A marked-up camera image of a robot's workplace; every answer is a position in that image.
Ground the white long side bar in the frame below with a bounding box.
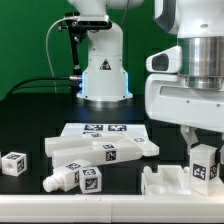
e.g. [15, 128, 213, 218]
[52, 137, 159, 168]
[45, 132, 125, 157]

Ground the white cube nut with tag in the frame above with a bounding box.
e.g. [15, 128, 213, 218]
[79, 167, 102, 194]

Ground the white flat chair back panel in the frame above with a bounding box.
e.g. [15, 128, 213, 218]
[61, 123, 147, 137]

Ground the white long side bar lower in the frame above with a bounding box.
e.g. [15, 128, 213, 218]
[52, 137, 159, 168]

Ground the white cube nut far left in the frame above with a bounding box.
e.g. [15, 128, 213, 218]
[1, 152, 27, 176]

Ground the grey cable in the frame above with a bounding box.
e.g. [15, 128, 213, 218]
[45, 17, 73, 94]

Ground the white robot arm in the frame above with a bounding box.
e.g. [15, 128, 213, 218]
[68, 0, 224, 145]

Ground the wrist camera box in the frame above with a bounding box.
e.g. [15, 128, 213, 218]
[146, 46, 182, 74]

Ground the white long side bar upper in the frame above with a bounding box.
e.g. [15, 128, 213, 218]
[45, 132, 125, 157]

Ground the white L-shaped border fence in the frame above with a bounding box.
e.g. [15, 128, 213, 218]
[0, 184, 224, 223]

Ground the black cable bundle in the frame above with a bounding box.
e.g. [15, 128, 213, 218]
[4, 74, 84, 98]

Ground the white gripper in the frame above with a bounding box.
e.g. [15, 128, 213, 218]
[145, 74, 224, 164]

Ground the white chair seat part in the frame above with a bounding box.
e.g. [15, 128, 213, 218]
[141, 165, 191, 196]

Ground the black camera on stand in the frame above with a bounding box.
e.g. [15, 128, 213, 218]
[57, 12, 112, 33]

